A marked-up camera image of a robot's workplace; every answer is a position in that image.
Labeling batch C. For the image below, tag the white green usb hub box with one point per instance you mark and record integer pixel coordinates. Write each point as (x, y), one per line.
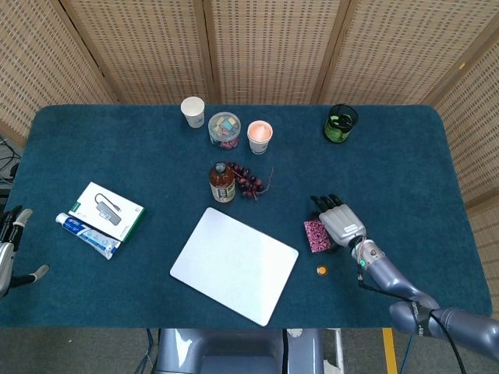
(105, 210)

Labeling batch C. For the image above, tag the tea bottle with black cap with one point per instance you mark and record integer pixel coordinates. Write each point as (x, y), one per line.
(222, 187)

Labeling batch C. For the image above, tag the woven rattan folding screen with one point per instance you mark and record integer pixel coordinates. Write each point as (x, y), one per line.
(273, 50)

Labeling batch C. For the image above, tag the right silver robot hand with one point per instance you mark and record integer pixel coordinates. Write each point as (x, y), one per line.
(343, 224)

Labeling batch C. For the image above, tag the green filling in mesh holder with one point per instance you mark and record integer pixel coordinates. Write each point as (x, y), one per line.
(337, 132)

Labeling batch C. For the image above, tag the grey robot torso base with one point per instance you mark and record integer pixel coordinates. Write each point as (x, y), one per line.
(234, 350)

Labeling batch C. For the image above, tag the black mesh pen holder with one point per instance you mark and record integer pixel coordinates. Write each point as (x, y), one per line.
(349, 113)

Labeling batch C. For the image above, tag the blue white toothpaste tube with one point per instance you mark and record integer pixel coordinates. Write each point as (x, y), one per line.
(87, 235)

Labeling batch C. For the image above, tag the clear jar of coloured clips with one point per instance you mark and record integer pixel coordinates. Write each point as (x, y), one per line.
(224, 128)

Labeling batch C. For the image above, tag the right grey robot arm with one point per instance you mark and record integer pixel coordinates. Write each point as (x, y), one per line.
(401, 288)

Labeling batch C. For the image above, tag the blue table cloth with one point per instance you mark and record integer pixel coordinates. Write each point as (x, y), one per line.
(390, 175)

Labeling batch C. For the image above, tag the bunch of red grapes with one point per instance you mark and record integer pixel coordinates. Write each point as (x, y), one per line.
(247, 183)

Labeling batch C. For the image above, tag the white floral paper cup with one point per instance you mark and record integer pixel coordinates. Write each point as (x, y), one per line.
(193, 111)

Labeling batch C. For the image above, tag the white paper cup blue logo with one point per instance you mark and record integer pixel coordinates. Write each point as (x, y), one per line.
(259, 136)

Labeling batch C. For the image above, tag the purple patterned packet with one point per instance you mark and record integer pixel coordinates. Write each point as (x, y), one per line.
(316, 237)

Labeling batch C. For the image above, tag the small orange disc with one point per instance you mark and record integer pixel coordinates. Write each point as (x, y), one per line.
(322, 271)

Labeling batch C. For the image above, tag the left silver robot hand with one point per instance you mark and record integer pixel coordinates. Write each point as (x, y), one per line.
(6, 257)

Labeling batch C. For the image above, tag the white rectangular board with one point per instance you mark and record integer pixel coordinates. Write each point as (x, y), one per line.
(234, 265)

